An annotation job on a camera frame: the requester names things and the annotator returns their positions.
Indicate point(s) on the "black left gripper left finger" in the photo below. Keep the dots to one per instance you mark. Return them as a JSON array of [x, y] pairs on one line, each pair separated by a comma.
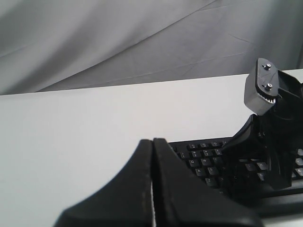
[[125, 201]]

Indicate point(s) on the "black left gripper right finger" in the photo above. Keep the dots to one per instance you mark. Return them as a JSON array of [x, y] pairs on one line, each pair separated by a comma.
[[181, 199]]

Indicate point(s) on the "black acer keyboard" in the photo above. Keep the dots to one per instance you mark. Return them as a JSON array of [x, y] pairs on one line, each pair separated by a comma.
[[239, 168]]

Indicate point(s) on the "grey backdrop cloth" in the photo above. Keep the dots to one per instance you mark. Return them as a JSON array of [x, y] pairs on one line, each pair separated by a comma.
[[48, 45]]

